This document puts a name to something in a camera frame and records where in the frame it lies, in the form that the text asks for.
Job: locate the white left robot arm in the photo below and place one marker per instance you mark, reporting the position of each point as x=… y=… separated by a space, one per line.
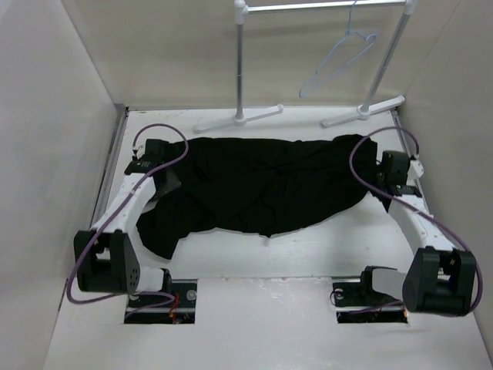
x=106 y=253

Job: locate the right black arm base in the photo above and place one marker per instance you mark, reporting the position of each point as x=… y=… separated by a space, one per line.
x=355 y=305

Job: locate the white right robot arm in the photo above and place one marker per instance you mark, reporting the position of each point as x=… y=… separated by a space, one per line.
x=441 y=278

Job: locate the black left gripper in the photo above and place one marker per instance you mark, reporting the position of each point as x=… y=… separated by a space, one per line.
x=172 y=183

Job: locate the black trousers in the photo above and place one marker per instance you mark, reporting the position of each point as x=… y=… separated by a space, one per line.
x=256 y=186

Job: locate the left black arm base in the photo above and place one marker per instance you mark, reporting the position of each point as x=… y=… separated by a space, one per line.
x=152 y=309

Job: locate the left aluminium table rail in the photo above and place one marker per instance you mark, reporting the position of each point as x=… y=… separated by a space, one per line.
x=90 y=177

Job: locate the light blue wire hanger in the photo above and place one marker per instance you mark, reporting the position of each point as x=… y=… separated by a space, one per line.
x=345 y=52

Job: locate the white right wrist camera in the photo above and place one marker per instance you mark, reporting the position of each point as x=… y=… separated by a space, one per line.
x=415 y=170

